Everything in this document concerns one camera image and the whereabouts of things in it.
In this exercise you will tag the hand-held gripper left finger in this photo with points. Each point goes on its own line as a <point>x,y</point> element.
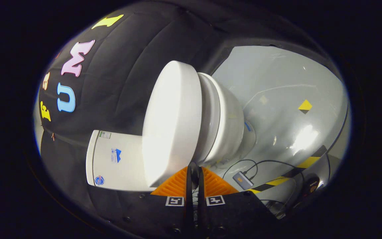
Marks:
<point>164,215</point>

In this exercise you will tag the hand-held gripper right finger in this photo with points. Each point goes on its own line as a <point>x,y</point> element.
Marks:
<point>230,215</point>

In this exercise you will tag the white toilet tank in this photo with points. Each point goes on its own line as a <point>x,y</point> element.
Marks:
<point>121,172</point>

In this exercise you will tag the white toilet bowl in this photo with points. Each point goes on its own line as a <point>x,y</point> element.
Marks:
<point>232,126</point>

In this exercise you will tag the white toilet seat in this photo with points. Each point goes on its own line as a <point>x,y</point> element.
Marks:
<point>211,116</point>

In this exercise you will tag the small grey device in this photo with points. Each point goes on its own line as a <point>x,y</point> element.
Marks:
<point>243,180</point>

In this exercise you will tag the black orange device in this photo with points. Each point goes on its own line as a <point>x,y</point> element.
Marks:
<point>311,184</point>

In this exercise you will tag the yellow black hazard tape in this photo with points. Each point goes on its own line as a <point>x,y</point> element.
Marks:
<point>307,162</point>

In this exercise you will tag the yellow diamond floor sticker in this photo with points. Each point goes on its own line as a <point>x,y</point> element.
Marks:
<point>305,105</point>

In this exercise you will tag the black backdrop cloth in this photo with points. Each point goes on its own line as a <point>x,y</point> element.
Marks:
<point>118,83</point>

